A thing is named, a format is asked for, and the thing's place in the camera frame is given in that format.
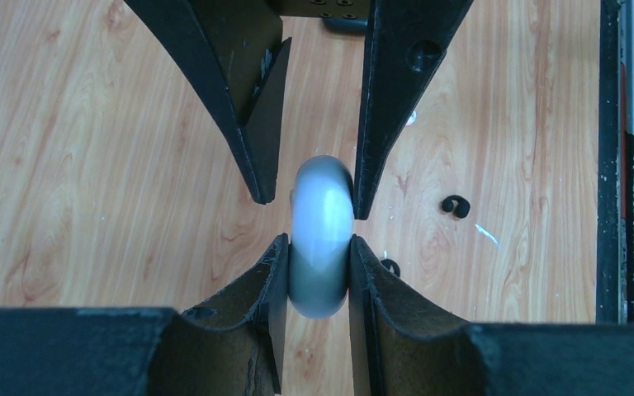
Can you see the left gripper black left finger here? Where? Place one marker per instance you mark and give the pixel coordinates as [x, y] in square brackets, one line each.
[229, 344]

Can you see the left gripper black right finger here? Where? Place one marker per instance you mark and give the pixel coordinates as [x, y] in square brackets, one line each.
[404, 344]

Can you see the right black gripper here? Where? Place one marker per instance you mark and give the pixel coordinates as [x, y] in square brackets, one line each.
[235, 58]

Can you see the white earbud charging case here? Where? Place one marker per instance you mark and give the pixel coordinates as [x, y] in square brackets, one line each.
[321, 231]

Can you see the left black earbud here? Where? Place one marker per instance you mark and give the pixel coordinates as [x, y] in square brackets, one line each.
[391, 266]

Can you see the black earbud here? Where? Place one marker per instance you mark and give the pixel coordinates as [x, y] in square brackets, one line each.
[391, 266]
[456, 205]

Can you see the right white earbud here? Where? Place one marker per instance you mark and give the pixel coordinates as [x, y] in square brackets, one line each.
[412, 118]

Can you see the right black earbud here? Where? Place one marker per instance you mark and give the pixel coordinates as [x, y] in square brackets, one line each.
[456, 205]

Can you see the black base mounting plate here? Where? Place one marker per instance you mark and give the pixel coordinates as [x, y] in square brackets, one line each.
[615, 231]

